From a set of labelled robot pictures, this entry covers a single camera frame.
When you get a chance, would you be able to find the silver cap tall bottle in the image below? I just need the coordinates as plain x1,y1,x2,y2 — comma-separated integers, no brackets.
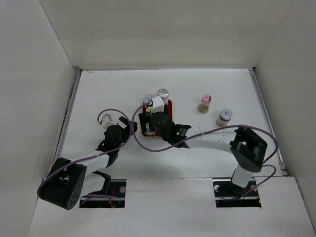
157,88,169,104

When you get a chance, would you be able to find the pink cap spice bottle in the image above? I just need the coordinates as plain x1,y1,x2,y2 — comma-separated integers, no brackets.
197,94,212,114

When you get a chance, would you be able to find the silver cap blue label bottle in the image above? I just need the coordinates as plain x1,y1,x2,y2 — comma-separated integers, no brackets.
145,123,155,137

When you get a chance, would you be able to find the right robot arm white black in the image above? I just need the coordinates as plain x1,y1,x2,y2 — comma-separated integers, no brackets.
138,112,268,196

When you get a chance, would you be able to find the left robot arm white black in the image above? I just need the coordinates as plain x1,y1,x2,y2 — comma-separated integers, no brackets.
37,114,138,210

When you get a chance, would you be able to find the red rectangular tray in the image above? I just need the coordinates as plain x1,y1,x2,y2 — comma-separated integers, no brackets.
141,100,173,137

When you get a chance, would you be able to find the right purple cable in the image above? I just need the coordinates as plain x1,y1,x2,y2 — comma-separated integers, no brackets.
130,104,279,201

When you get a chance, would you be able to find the purple cable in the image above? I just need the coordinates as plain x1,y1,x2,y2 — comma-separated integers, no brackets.
37,109,134,205
130,104,279,201

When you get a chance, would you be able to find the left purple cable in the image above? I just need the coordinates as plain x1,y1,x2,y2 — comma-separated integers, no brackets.
37,109,134,205

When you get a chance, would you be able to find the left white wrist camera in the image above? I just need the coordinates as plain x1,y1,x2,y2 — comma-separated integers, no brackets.
99,114,116,130

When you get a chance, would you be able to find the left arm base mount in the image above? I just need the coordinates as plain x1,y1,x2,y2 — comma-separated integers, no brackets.
79,171,127,208

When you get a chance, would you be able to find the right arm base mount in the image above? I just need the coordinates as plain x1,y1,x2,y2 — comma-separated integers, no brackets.
213,179,261,208

